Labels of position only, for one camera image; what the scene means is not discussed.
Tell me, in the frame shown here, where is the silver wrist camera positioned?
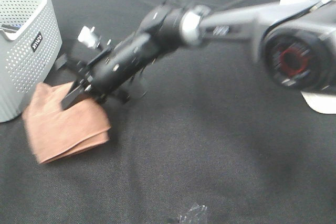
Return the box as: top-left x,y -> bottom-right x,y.
77,26 -> 101,49

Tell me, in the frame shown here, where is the grey perforated plastic basket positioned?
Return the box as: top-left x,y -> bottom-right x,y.
1,0 -> 62,123

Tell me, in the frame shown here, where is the dark item inside basket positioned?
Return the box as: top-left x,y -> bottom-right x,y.
1,24 -> 19,33

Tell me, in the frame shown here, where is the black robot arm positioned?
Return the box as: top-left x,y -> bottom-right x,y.
55,0 -> 335,110

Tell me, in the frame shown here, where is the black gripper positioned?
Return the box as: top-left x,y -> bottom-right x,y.
54,32 -> 168,110

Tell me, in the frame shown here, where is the brown towel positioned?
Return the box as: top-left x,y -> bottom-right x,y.
22,82 -> 111,164

